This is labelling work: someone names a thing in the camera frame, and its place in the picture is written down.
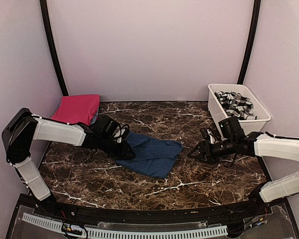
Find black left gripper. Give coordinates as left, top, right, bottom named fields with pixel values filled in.
left=99, top=134, right=136, bottom=160

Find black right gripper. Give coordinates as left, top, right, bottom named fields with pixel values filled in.
left=187, top=137, right=236, bottom=164

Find dark blue garment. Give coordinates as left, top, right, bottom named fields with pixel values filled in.
left=115, top=132, right=182, bottom=178

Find pink trousers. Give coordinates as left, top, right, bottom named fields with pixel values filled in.
left=51, top=94, right=100, bottom=125

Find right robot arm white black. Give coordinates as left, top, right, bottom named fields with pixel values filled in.
left=187, top=117, right=299, bottom=216

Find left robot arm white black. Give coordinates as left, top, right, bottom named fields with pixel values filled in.
left=1, top=108, right=136, bottom=217

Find folded light blue shirt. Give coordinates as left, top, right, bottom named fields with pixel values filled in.
left=90, top=114, right=98, bottom=124

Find black white patterned garment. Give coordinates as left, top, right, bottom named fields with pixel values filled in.
left=214, top=91, right=257, bottom=120

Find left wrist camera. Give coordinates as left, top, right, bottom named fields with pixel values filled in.
left=113, top=124, right=130, bottom=143

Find black front rail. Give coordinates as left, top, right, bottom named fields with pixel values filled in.
left=29, top=200, right=266, bottom=225

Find white slotted cable duct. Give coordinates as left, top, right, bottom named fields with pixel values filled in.
left=21, top=212, right=228, bottom=239

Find right black corner post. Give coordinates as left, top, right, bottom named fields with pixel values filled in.
left=237, top=0, right=261, bottom=85

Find black corner post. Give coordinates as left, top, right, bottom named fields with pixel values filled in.
left=39, top=0, right=69, bottom=96
left=237, top=0, right=261, bottom=85

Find left black corner post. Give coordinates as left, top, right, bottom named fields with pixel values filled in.
left=39, top=0, right=69, bottom=96

